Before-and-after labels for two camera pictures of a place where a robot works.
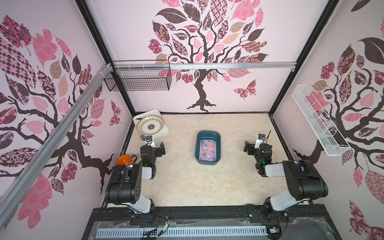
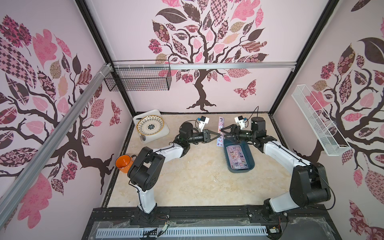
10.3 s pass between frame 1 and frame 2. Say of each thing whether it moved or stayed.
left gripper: moved
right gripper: moved
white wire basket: stayed
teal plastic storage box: moved
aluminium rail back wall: stayed
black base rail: stayed
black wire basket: stayed
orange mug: stayed
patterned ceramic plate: stayed
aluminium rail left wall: stayed
